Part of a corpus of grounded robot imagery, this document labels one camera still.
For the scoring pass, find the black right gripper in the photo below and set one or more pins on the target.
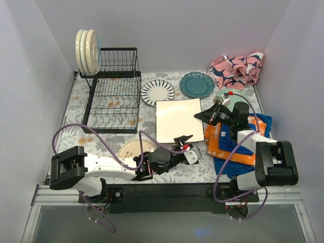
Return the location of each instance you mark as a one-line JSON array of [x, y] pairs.
[[214, 115]]

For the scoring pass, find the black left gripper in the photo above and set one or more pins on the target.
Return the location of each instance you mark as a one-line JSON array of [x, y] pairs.
[[177, 146]]

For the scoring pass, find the mint green plate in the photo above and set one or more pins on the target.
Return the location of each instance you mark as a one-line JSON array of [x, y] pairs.
[[234, 98]]

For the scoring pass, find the cream square plate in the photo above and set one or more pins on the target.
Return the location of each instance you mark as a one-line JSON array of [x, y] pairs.
[[176, 118]]

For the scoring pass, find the teal scalloped plate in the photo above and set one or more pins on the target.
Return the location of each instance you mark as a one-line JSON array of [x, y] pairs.
[[196, 85]]

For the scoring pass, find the pink round plate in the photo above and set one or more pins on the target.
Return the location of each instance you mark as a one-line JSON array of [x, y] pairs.
[[132, 148]]

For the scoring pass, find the white blue striped plate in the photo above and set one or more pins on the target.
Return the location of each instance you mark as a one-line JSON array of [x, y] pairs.
[[157, 90]]

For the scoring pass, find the white green rimmed plate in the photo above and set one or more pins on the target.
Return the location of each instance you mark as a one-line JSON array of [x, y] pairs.
[[93, 52]]

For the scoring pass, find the cream blue leaf plate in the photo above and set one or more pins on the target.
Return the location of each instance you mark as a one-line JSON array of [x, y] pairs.
[[83, 52]]

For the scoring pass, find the cream round plate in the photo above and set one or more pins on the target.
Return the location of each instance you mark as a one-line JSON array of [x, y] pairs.
[[77, 51]]

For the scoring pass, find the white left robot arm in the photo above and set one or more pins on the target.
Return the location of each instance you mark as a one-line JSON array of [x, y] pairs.
[[74, 168]]

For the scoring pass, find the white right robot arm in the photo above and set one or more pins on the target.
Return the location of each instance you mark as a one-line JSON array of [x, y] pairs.
[[275, 163]]

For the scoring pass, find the orange white cloth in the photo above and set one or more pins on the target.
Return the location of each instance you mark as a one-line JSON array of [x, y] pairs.
[[220, 145]]

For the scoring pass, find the pink navy patterned cloth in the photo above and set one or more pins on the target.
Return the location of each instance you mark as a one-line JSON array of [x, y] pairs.
[[236, 72]]

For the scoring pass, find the blue cloth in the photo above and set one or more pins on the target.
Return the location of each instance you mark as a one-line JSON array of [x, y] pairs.
[[232, 168]]

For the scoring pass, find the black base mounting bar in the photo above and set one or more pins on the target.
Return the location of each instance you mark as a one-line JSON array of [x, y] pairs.
[[158, 198]]

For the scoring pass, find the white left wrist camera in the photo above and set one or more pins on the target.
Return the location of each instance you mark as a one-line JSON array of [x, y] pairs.
[[191, 157]]

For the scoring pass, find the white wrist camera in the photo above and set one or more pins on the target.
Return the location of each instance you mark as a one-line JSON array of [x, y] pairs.
[[191, 157], [224, 98]]

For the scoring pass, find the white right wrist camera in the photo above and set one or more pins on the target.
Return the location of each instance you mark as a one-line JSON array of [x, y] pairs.
[[224, 98]]

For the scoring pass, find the black wire dish rack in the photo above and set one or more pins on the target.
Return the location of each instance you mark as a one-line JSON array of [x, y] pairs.
[[114, 93]]

